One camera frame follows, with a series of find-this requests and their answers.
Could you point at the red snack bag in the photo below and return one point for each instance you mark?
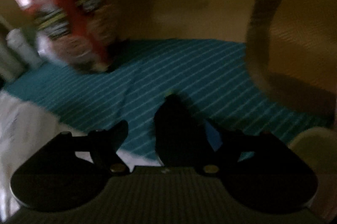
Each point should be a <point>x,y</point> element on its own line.
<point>80,32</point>

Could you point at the teal striped cloth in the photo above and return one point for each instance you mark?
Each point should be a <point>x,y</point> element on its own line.
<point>211,73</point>

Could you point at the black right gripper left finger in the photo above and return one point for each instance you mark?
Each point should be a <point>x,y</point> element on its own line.
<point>102,146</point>

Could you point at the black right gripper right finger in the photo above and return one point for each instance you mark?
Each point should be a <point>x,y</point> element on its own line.
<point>224,147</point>

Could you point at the white mug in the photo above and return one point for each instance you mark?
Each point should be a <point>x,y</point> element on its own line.
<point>317,148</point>

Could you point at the dark object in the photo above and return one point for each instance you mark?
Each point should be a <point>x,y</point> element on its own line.
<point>180,135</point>

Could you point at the small brown cardboard box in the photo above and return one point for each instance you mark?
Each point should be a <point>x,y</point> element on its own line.
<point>291,54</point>

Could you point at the white plastic bag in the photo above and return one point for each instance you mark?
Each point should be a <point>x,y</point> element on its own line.
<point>25,127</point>

